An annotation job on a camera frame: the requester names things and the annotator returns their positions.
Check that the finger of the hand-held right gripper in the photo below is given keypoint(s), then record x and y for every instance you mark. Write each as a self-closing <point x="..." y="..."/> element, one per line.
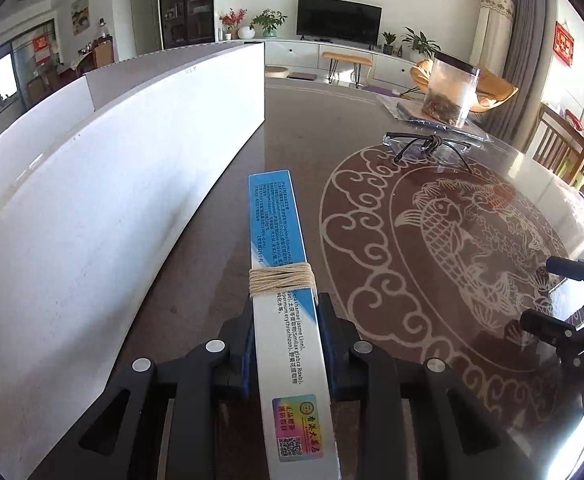
<point x="542" y="325"/>
<point x="567" y="266"/>

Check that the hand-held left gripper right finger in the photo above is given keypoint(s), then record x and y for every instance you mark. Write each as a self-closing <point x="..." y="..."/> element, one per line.
<point x="326" y="325"/>

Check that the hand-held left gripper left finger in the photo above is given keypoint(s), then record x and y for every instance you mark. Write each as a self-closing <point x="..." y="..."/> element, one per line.
<point x="232" y="340"/>

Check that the blue and white ointment box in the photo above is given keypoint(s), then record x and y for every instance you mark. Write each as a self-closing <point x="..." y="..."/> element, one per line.
<point x="282" y="240"/>

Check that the wooden dining chair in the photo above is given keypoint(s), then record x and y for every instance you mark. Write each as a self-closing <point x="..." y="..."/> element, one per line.
<point x="557" y="135"/>

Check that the white foam board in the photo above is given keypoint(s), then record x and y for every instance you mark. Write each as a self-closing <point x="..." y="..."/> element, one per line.
<point x="97" y="210"/>

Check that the orange lounge chair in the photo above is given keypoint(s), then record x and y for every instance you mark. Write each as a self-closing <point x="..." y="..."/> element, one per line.
<point x="497" y="90"/>

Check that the grey curtain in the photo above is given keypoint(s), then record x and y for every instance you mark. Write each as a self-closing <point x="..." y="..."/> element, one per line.
<point x="537" y="60"/>

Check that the clear plastic jar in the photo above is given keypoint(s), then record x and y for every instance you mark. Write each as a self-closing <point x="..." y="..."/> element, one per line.
<point x="449" y="90"/>

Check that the clear plastic bag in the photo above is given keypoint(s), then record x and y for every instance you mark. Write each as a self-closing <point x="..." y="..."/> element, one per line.
<point x="407" y="110"/>

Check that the lace covered air conditioner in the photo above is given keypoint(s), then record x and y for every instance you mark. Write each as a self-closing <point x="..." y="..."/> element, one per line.
<point x="492" y="30"/>

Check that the large leafy potted plant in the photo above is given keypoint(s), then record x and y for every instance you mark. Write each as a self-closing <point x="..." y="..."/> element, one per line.
<point x="419" y="42"/>

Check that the wooden bench stool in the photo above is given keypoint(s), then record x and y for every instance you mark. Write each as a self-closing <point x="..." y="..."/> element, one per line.
<point x="347" y="56"/>

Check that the white television cabinet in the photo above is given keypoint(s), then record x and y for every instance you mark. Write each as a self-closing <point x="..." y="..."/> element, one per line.
<point x="297" y="55"/>

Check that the small potted plant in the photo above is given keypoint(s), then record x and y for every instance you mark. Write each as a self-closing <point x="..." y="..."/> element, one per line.
<point x="388" y="42"/>

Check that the round white vase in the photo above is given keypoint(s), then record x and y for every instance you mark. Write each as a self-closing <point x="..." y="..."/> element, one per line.
<point x="246" y="33"/>

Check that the black television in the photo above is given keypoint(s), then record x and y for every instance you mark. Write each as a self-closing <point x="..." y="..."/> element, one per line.
<point x="339" y="20"/>

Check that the green potted plant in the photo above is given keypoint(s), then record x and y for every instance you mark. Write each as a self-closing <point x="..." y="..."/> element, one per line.
<point x="269" y="22"/>

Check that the red flowers in vase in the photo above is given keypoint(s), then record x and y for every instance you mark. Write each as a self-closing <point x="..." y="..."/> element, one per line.
<point x="232" y="22"/>

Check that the dark display cabinet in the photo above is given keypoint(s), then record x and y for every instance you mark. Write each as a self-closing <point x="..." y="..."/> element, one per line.
<point x="187" y="5"/>

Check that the dark framed glass door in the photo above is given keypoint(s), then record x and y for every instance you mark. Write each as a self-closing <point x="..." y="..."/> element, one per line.
<point x="2" y="80"/>

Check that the red door poster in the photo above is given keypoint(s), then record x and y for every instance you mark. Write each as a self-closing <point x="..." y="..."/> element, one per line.
<point x="42" y="49"/>

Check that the red wall hanging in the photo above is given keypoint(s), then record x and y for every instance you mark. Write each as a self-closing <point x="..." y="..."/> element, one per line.
<point x="565" y="44"/>

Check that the wall painting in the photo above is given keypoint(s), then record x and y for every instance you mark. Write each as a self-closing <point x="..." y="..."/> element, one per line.
<point x="80" y="14"/>

